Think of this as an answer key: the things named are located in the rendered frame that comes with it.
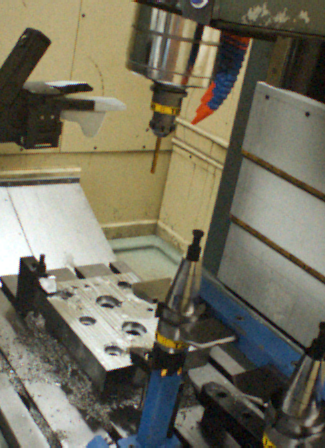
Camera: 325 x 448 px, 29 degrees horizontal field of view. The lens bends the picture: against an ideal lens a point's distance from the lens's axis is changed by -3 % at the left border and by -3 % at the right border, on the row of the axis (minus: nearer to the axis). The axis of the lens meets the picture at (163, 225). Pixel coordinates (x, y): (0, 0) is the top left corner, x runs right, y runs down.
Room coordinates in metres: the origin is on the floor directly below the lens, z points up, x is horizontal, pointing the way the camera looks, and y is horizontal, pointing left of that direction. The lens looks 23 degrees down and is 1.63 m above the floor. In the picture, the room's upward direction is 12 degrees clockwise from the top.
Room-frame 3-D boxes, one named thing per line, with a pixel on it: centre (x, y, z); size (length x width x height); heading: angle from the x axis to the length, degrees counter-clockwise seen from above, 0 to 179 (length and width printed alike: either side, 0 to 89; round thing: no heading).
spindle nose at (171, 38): (1.02, 0.04, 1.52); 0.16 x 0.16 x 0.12
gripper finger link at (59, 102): (0.86, 0.17, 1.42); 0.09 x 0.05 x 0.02; 104
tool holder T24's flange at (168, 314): (0.72, -0.04, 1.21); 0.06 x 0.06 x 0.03
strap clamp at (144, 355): (0.88, -0.03, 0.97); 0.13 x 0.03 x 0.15; 39
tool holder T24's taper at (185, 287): (0.72, -0.04, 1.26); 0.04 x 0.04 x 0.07
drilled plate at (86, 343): (1.04, 0.05, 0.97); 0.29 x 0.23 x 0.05; 39
